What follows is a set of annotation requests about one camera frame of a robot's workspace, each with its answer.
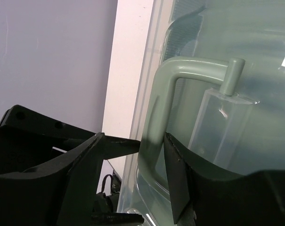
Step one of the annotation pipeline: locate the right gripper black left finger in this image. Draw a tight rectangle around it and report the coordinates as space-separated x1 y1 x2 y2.
0 105 144 226

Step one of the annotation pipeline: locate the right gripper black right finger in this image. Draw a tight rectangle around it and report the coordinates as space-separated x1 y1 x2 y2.
163 133 285 226

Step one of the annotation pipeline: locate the green toolbox with clear lid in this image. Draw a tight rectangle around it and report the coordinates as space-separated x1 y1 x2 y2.
117 0 285 226

